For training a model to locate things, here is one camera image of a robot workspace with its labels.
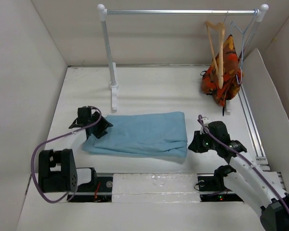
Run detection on light blue trousers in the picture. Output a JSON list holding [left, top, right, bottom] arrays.
[[82, 111, 188, 163]]

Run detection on orange patterned garment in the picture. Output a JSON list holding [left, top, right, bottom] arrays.
[[199, 35, 244, 116]]

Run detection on white clothes rack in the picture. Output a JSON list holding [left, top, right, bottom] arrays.
[[97, 4, 270, 114]]

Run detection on wooden clothes hanger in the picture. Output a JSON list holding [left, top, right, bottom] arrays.
[[204, 21, 226, 89]]

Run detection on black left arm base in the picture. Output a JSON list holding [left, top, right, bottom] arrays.
[[67, 175, 113, 203]]

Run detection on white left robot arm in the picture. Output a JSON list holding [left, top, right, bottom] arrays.
[[38, 108, 113, 194]]

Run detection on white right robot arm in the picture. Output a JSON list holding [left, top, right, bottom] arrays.
[[188, 117, 289, 231]]

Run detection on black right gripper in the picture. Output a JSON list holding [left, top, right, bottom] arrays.
[[187, 129, 218, 153]]

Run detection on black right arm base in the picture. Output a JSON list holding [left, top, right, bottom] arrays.
[[194, 175, 243, 202]]

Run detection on white foam block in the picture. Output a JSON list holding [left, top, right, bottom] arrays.
[[112, 173, 200, 204]]

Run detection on blue wire hanger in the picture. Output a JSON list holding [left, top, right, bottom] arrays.
[[229, 9, 258, 85]]

